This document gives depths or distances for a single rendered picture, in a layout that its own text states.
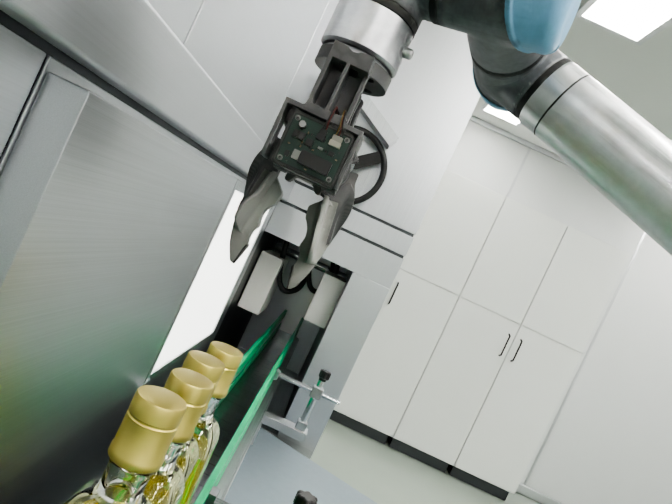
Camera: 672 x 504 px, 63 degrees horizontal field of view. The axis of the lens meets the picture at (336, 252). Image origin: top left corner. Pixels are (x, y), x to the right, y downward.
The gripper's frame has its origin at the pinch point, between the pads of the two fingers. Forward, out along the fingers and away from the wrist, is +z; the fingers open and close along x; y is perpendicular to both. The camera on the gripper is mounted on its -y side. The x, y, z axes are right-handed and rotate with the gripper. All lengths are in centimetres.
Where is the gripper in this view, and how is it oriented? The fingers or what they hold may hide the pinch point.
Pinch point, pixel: (267, 263)
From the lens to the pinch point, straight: 53.0
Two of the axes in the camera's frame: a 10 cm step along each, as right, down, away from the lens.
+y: -0.2, 0.2, -10.0
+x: 9.1, 4.2, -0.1
